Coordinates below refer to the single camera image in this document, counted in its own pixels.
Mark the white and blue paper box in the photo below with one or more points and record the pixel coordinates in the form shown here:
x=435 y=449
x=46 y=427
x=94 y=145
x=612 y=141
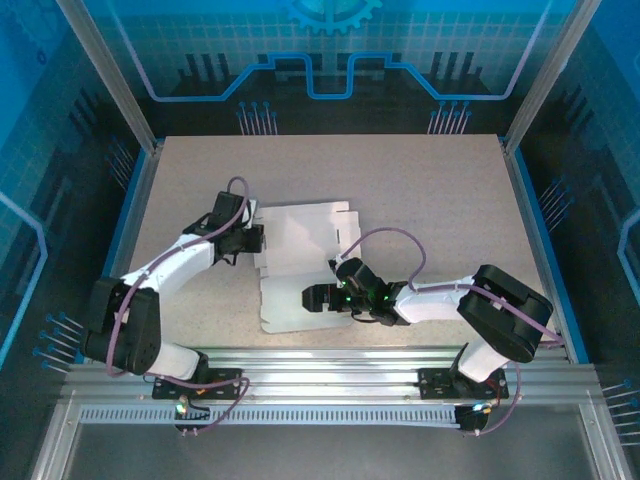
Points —
x=300 y=235

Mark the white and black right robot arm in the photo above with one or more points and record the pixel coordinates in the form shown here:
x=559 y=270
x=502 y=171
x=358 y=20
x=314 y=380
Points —
x=430 y=300

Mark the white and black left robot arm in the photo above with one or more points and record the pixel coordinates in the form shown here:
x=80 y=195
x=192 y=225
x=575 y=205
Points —
x=175 y=265

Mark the blue table edge strip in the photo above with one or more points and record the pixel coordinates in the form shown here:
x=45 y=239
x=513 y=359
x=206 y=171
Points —
x=123 y=225
x=542 y=225

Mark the small black electronics module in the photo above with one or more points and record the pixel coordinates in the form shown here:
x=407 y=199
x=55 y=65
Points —
x=467 y=420
x=195 y=410

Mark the aluminium mounting rail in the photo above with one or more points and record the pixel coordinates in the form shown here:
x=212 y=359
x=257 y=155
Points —
x=325 y=375

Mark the aluminium side rail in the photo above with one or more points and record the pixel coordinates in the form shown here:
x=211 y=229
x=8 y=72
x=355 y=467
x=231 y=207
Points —
x=135 y=225
x=531 y=225

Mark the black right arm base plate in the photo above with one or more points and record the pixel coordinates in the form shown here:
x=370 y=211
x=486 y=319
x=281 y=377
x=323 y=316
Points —
x=435 y=382

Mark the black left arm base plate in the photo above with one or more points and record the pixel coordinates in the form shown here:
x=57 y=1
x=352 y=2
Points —
x=227 y=377

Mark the aluminium frame post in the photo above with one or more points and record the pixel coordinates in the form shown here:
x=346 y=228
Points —
x=548 y=75
x=113 y=75

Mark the aluminium bottom frame bar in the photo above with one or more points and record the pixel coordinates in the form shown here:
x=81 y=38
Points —
x=607 y=450
x=56 y=440

